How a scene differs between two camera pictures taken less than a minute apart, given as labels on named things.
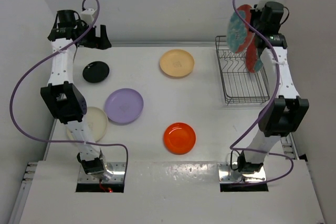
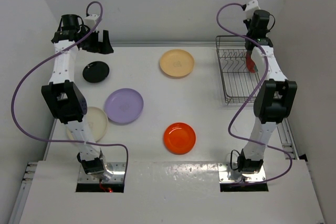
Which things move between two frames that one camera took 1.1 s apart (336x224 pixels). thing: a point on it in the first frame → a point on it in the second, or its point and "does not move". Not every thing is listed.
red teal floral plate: [239, 33] → [250, 63]
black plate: [95, 72] does not move
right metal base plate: [226, 175] does not move
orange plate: [179, 138] does not move
